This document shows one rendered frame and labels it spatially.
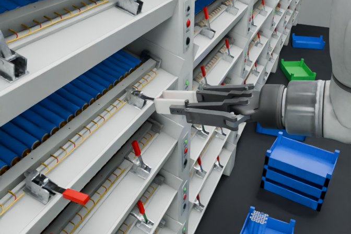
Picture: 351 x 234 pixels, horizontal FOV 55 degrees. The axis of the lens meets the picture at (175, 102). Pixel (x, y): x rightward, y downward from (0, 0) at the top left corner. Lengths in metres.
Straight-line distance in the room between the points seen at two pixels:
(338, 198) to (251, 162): 0.47
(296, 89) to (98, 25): 0.32
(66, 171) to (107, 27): 0.23
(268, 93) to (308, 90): 0.06
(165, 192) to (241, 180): 0.92
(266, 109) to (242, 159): 1.48
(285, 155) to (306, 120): 1.30
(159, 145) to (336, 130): 0.47
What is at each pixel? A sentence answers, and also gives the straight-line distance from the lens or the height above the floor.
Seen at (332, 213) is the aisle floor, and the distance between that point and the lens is 1.86.
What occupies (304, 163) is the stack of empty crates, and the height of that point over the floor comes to 0.16.
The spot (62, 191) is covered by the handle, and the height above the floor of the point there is 0.95.
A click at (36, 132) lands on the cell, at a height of 0.97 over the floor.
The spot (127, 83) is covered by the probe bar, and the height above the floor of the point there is 0.97.
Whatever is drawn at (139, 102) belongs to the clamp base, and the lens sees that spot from 0.67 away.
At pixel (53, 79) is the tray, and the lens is 0.45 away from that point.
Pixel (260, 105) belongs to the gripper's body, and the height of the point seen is 1.01.
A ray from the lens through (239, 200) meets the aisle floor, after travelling 1.78.
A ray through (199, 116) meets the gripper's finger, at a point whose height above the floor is 0.97.
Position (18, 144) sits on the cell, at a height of 0.98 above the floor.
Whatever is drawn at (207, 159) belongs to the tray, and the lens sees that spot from 1.42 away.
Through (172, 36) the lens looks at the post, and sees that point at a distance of 0.78.
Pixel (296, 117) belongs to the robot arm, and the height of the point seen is 1.01.
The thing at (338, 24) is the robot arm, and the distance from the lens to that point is 0.45.
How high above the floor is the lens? 1.29
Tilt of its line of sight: 31 degrees down
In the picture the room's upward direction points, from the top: straight up
